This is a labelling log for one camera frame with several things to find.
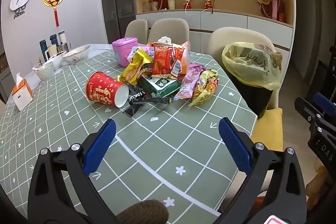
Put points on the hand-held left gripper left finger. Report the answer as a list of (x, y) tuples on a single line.
[(101, 146)]

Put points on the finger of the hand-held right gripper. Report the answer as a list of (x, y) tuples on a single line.
[(326, 104), (308, 109)]

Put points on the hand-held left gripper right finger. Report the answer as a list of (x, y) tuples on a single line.
[(235, 146)]

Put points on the black bin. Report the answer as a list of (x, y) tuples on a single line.
[(252, 100)]

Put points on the red paper cup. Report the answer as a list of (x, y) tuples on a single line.
[(101, 90)]

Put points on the black snack wrapper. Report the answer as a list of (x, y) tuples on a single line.
[(139, 103)]

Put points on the gold noodle wrapper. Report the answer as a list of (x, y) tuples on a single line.
[(206, 87)]

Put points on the yellow plastic bin bag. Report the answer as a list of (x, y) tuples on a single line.
[(249, 66)]

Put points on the pale pink printed wrapper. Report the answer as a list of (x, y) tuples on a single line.
[(186, 88)]

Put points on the green snack wrapper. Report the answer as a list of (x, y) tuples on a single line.
[(160, 86)]

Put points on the pink snack wrapper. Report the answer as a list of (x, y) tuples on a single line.
[(197, 69)]

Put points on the yellow snack wrapper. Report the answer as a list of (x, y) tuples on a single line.
[(135, 66)]

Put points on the orange translucent snack bag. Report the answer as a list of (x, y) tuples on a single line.
[(185, 56)]

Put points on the red snack wrapper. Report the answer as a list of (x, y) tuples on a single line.
[(164, 61)]

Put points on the small pink snack packet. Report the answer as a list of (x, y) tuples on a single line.
[(145, 50)]

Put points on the person's right forearm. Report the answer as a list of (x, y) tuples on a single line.
[(319, 187)]

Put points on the person's left forearm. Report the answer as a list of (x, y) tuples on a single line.
[(143, 212)]

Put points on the yellow seat cushion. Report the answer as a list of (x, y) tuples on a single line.
[(269, 129)]

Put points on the small white bowl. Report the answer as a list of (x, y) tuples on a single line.
[(44, 71)]

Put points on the large patterned bowl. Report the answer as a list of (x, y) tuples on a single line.
[(76, 56)]

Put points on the small red box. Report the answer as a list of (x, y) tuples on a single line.
[(282, 17)]

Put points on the metal mug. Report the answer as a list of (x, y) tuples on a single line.
[(64, 47)]

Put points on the white cup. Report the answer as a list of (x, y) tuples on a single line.
[(51, 50)]

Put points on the beige chair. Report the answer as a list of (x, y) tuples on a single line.
[(135, 29), (223, 37), (168, 28)]

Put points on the pink flower gift bag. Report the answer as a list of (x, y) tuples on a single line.
[(270, 3)]

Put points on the dark blue thermos bottle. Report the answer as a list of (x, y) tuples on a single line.
[(43, 48)]

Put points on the white thermos bottle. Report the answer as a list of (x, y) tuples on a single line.
[(62, 37)]

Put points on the white and yellow toy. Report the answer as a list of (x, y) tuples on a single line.
[(164, 39)]

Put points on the wooden shelf unit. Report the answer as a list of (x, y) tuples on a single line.
[(236, 3)]

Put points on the red figurine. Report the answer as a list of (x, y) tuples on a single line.
[(208, 3), (187, 3)]

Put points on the glass jars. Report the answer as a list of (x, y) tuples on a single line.
[(148, 6)]

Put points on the cream lidded cup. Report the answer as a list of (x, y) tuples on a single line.
[(171, 3)]

